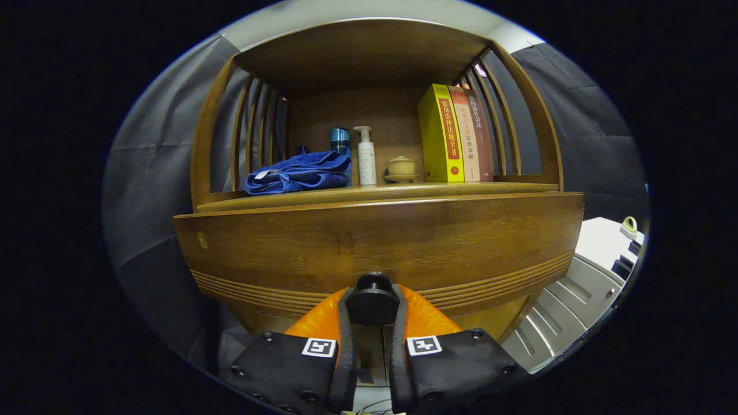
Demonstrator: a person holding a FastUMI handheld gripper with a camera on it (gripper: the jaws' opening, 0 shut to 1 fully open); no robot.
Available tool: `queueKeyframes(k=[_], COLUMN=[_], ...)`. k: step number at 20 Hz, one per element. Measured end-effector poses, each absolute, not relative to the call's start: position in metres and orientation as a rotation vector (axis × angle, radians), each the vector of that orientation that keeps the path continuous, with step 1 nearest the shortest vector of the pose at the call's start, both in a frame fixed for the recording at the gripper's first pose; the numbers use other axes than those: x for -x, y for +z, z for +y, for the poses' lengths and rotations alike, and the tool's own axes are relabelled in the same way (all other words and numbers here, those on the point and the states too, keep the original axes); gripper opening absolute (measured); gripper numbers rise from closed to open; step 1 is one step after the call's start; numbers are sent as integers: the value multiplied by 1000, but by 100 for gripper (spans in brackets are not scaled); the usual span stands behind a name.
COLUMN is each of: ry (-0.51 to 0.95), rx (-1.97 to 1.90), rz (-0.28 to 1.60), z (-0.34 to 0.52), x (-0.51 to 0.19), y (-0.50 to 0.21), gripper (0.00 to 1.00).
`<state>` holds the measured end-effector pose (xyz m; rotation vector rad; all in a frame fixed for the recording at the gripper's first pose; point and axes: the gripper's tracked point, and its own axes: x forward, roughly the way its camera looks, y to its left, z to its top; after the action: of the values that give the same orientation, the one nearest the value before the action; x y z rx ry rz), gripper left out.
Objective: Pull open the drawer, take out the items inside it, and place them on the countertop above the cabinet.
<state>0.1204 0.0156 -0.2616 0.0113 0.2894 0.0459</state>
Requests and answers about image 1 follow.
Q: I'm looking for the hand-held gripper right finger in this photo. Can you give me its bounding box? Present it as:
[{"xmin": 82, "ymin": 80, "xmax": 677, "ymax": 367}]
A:
[{"xmin": 387, "ymin": 282, "xmax": 528, "ymax": 414}]

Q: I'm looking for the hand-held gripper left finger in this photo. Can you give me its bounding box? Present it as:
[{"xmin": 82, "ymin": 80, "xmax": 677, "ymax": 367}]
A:
[{"xmin": 219, "ymin": 285, "xmax": 359, "ymax": 414}]

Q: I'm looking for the wooden drawer with black knob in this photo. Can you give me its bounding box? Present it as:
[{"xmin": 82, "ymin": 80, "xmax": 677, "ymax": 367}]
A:
[{"xmin": 173, "ymin": 192, "xmax": 586, "ymax": 338}]

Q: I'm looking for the wooden countertop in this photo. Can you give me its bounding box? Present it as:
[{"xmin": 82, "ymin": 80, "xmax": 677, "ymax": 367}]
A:
[{"xmin": 196, "ymin": 182, "xmax": 561, "ymax": 213}]

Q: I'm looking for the white side cabinet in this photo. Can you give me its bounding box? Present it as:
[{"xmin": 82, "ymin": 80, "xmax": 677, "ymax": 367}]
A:
[{"xmin": 502, "ymin": 217, "xmax": 645, "ymax": 372}]

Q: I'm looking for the wooden cabinet with slatted sides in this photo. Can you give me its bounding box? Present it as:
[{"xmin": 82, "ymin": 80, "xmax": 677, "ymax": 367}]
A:
[{"xmin": 190, "ymin": 17, "xmax": 566, "ymax": 387}]

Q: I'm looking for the blue folded towel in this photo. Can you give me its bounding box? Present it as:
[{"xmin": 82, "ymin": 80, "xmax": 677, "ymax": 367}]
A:
[{"xmin": 245, "ymin": 147, "xmax": 352, "ymax": 195}]

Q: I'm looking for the beige lidded teacup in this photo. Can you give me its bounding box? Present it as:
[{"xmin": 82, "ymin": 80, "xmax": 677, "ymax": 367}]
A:
[{"xmin": 385, "ymin": 156, "xmax": 419, "ymax": 184}]

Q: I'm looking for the white pump bottle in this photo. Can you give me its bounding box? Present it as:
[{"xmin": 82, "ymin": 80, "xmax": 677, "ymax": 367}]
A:
[{"xmin": 353, "ymin": 126, "xmax": 378, "ymax": 186}]

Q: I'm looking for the teal blue bottle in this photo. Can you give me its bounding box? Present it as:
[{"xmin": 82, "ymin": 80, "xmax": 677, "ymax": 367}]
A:
[{"xmin": 330, "ymin": 128, "xmax": 351, "ymax": 161}]

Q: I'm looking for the yellow book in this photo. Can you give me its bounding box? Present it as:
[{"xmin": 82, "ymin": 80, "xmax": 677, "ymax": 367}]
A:
[{"xmin": 417, "ymin": 84, "xmax": 465, "ymax": 183}]

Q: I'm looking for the orange and cream book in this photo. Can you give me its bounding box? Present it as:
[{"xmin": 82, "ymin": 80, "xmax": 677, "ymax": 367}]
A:
[{"xmin": 449, "ymin": 86, "xmax": 481, "ymax": 183}]

